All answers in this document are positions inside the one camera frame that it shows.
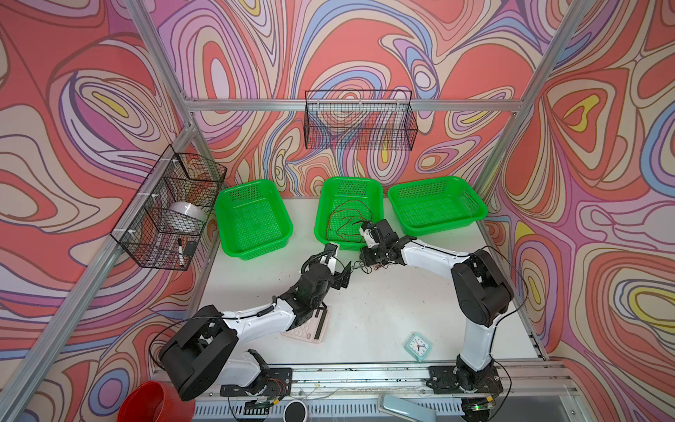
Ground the red cable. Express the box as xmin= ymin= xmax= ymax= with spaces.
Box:
xmin=325 ymin=197 xmax=376 ymax=244

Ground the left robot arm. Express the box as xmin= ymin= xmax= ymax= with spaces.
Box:
xmin=158 ymin=243 xmax=352 ymax=402

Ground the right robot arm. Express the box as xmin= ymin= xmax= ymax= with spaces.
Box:
xmin=360 ymin=220 xmax=513 ymax=374

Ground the middle green plastic basket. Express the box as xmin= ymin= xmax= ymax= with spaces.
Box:
xmin=314 ymin=177 xmax=384 ymax=251

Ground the green plastic basket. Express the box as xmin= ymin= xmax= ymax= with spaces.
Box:
xmin=314 ymin=177 xmax=384 ymax=251
xmin=388 ymin=177 xmax=488 ymax=237
xmin=214 ymin=179 xmax=294 ymax=260

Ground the pink calculator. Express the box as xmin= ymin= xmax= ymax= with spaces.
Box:
xmin=281 ymin=309 xmax=329 ymax=344

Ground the right green plastic basket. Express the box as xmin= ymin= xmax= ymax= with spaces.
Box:
xmin=388 ymin=177 xmax=488 ymax=237

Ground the left green plastic basket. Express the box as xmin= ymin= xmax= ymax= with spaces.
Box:
xmin=214 ymin=179 xmax=294 ymax=260

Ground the teal square clock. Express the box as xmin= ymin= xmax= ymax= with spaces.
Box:
xmin=404 ymin=332 xmax=432 ymax=362

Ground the round black white cup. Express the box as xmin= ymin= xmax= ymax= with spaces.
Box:
xmin=282 ymin=400 xmax=309 ymax=422

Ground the black marker pen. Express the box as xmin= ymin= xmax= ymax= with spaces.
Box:
xmin=177 ymin=237 xmax=187 ymax=269

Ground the red plastic bowl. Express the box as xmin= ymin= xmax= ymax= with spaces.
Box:
xmin=117 ymin=381 xmax=196 ymax=422

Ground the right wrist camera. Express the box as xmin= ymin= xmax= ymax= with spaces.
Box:
xmin=360 ymin=221 xmax=379 ymax=249

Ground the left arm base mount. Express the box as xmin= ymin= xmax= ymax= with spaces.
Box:
xmin=216 ymin=349 xmax=293 ymax=400

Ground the black wire wall basket back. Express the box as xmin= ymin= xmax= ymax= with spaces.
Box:
xmin=303 ymin=88 xmax=418 ymax=151

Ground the black wire wall basket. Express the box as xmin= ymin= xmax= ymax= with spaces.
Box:
xmin=111 ymin=146 xmax=227 ymax=271
xmin=303 ymin=88 xmax=418 ymax=151

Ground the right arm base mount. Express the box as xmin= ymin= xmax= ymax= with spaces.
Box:
xmin=425 ymin=363 xmax=504 ymax=396

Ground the grey blue handle object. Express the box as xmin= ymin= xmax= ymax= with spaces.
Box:
xmin=377 ymin=395 xmax=437 ymax=422

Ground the black wire wall basket left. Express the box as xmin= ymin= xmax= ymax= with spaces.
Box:
xmin=111 ymin=146 xmax=227 ymax=271

